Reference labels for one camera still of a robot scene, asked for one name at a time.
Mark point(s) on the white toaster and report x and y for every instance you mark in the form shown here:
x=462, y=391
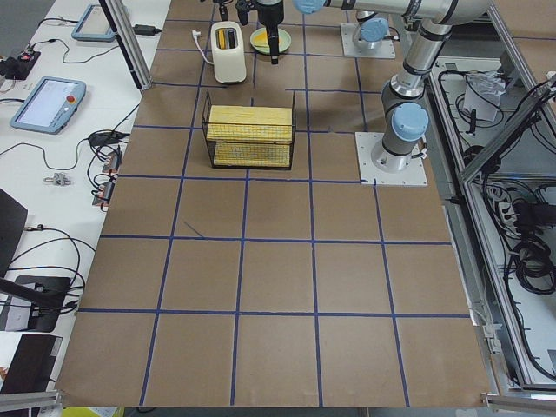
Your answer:
x=229, y=64

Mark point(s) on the light green plate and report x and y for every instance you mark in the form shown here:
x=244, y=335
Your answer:
x=284, y=43

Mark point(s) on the aluminium side frame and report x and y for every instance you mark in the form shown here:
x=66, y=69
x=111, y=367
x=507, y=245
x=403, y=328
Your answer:
x=502, y=175

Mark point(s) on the black power adapter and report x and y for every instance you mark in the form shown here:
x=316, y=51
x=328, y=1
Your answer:
x=146, y=30

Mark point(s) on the triangular bread on plate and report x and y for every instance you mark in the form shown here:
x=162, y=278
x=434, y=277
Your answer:
x=260, y=38

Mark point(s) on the aluminium frame post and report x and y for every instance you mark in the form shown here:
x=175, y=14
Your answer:
x=118, y=19

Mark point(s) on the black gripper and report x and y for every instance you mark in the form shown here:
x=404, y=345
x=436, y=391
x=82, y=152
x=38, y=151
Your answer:
x=270, y=14

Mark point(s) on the teach pendant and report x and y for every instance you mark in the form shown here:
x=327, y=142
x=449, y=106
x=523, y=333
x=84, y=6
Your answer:
x=50, y=105
x=93, y=26

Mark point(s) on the near teach pendant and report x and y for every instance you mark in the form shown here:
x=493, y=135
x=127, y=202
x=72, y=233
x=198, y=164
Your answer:
x=50, y=105

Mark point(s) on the bread slice in toaster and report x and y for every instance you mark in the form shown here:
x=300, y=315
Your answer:
x=221, y=38

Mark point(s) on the far teach pendant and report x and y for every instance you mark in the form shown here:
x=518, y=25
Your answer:
x=93, y=26

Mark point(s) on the wooden shelf board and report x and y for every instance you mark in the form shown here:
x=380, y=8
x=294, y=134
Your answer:
x=249, y=130

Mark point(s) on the black monitor stand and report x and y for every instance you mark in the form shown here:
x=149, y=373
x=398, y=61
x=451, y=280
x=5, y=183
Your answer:
x=33, y=303

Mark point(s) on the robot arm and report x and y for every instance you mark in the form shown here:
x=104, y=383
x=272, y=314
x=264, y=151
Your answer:
x=371, y=28
x=406, y=120

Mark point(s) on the crumpled white bag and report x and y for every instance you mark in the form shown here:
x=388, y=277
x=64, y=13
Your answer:
x=483, y=95

